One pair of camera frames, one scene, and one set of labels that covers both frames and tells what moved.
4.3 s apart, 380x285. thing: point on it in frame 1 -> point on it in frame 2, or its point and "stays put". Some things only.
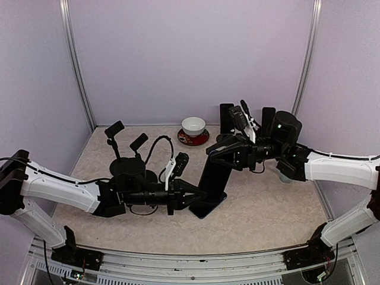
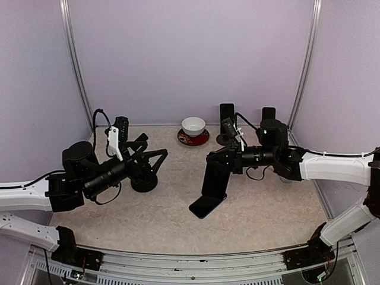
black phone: (268, 116) stays put
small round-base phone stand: (222, 138) stays put
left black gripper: (176, 190) -> (129, 143)
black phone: (226, 122) stays put
